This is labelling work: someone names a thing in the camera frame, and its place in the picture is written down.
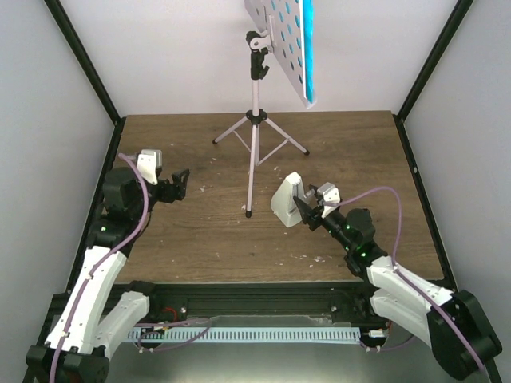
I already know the white metronome body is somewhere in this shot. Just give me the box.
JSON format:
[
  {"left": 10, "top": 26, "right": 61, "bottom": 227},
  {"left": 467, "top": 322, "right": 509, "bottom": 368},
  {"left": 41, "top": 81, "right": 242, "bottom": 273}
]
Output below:
[{"left": 271, "top": 172, "right": 304, "bottom": 228}]

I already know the blue sheet music folder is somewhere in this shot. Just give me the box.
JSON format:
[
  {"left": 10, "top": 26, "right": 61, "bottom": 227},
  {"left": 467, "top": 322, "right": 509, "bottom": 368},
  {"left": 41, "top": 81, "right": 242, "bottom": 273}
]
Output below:
[{"left": 302, "top": 0, "right": 316, "bottom": 107}]

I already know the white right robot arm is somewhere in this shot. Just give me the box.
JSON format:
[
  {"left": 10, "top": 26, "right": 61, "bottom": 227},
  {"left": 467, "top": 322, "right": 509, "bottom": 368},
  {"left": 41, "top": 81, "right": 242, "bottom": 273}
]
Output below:
[{"left": 293, "top": 183, "right": 502, "bottom": 381}]

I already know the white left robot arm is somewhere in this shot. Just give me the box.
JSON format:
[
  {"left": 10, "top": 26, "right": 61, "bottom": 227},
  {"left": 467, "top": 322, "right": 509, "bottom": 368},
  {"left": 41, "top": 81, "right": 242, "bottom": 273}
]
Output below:
[{"left": 26, "top": 167, "right": 190, "bottom": 382}]

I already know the white perforated stand tray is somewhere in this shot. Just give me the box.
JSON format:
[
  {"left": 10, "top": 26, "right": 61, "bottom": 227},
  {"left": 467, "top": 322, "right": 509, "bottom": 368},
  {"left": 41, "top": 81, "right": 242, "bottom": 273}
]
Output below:
[{"left": 244, "top": 1, "right": 310, "bottom": 108}]

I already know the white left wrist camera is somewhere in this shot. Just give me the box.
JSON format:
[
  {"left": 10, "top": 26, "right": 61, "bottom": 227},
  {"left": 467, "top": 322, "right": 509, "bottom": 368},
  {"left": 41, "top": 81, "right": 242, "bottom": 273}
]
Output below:
[{"left": 137, "top": 149, "right": 163, "bottom": 185}]

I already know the black left table rail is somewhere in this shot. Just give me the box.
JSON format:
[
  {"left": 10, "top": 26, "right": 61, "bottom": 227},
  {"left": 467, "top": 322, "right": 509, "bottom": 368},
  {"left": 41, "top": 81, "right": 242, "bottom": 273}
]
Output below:
[{"left": 51, "top": 116, "right": 126, "bottom": 306}]

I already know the black front mounting rail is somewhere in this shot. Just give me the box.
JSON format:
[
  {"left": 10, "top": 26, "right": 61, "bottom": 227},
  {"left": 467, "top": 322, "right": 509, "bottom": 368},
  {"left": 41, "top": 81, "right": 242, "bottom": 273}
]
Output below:
[{"left": 51, "top": 281, "right": 400, "bottom": 324}]

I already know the light blue slotted cable duct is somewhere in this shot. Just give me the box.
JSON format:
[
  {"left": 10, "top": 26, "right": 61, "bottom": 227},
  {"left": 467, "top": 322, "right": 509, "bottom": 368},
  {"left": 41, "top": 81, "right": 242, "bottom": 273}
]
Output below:
[{"left": 125, "top": 327, "right": 361, "bottom": 345}]

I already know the black left corner post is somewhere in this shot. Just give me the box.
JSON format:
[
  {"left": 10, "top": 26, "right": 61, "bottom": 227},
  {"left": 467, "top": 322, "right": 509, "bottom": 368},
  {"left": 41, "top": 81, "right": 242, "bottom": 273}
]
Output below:
[{"left": 42, "top": 0, "right": 122, "bottom": 126}]

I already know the black corner post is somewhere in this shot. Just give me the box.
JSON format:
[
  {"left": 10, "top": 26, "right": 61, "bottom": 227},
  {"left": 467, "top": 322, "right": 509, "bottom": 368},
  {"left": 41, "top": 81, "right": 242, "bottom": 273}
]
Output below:
[
  {"left": 42, "top": 0, "right": 122, "bottom": 126},
  {"left": 397, "top": 0, "right": 475, "bottom": 119}
]

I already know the black right corner post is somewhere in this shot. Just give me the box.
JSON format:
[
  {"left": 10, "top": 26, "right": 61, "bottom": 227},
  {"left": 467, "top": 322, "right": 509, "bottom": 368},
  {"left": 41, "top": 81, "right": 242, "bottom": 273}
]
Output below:
[{"left": 397, "top": 0, "right": 475, "bottom": 119}]

